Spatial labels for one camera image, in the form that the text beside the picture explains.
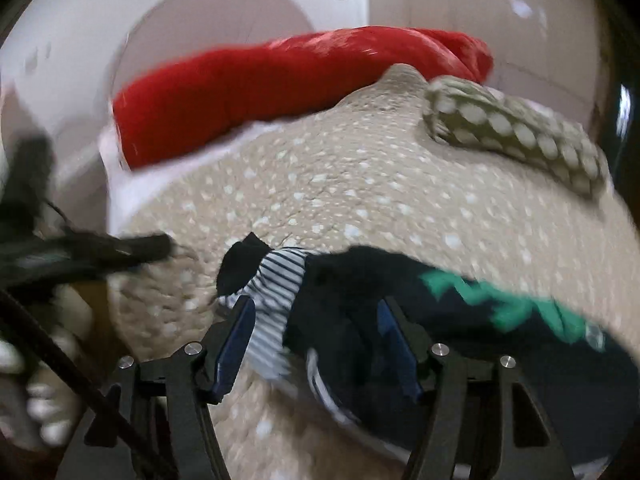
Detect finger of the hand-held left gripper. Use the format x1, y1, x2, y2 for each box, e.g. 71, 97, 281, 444
0, 232, 173, 286

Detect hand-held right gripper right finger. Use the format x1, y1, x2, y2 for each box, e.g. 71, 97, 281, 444
376, 296, 576, 480

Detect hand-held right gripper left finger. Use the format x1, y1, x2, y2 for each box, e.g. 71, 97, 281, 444
55, 295, 257, 480

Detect striped navy pants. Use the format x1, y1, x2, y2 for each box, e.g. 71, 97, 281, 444
215, 232, 640, 466

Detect white bed sheet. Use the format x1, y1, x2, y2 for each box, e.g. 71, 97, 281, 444
97, 120, 281, 236

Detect beige dotted quilted blanket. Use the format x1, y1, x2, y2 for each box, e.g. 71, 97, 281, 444
0, 64, 640, 480

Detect red bolster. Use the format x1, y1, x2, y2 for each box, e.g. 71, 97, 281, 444
112, 27, 495, 171

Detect white round headboard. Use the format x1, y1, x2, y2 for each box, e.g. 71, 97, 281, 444
107, 0, 316, 106

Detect olive pillow with white print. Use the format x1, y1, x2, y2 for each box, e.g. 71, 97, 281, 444
422, 76, 608, 201

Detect white wardrobe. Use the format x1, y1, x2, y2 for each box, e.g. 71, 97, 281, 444
370, 0, 601, 126

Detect black cable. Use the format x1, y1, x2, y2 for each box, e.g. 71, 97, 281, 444
0, 287, 171, 480

